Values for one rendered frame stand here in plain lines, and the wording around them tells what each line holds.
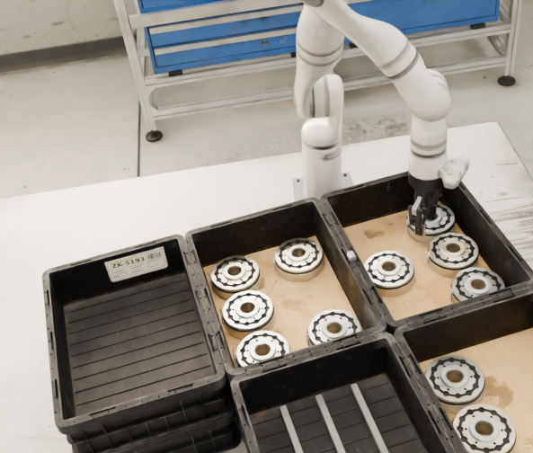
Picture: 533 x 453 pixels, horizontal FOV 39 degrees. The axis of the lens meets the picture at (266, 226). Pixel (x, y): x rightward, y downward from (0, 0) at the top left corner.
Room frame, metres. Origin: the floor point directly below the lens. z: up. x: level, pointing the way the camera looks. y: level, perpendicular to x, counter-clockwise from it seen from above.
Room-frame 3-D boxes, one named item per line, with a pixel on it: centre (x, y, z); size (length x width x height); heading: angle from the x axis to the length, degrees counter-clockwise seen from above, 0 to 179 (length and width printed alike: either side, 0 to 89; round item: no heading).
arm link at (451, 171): (1.16, -0.35, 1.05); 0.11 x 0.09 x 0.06; 54
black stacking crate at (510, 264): (1.08, -0.30, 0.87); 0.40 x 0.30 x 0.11; 10
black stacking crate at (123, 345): (0.97, 0.29, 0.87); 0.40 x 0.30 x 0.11; 10
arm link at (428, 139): (1.18, -0.34, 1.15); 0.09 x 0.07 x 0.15; 171
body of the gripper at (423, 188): (1.17, -0.34, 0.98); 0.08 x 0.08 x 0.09
